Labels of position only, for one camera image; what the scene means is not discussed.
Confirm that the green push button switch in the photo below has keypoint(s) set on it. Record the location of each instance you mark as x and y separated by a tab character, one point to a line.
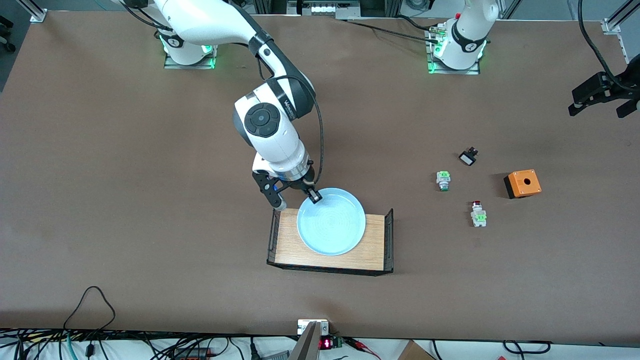
443	179

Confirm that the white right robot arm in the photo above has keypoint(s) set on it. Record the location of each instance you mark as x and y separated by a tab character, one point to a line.
285	145

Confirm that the small green circuit board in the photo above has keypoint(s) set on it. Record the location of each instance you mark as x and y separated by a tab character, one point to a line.
338	342

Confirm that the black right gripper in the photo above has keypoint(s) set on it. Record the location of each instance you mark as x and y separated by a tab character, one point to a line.
302	183

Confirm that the red digit display module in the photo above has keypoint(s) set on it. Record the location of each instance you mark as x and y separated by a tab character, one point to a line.
326	343

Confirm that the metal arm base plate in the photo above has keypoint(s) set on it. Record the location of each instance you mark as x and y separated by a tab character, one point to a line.
172	65
450	71

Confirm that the red clip test leads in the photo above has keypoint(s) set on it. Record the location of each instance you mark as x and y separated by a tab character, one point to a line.
357	343

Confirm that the black office chair base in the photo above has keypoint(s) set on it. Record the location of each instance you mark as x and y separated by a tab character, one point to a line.
6	35

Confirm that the silver metal bracket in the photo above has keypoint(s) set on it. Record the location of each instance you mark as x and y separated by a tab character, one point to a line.
302	327

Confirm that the light blue round plate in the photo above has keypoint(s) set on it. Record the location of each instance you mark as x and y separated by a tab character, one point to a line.
332	222

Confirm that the white power strip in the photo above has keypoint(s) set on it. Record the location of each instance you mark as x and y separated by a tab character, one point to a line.
325	7

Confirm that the grey camera post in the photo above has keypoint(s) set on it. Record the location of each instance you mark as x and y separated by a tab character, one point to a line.
307	345

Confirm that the orange box with round hole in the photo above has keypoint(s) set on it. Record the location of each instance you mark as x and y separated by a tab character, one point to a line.
525	182

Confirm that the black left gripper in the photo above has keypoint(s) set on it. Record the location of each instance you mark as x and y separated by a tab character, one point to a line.
625	83

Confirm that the short aluminium frame profile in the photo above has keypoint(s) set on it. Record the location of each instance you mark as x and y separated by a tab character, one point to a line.
35	12

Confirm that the long aluminium frame profile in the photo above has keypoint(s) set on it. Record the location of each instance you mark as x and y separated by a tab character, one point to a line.
617	17

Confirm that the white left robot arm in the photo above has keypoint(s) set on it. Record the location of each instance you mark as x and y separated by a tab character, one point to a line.
467	35

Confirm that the black white square button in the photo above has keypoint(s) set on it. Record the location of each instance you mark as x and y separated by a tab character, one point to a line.
468	158

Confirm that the brown cardboard piece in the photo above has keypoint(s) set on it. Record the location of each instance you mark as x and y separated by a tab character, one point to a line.
412	352

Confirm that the green and red switch component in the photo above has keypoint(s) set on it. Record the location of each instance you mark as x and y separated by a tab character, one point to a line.
478	216

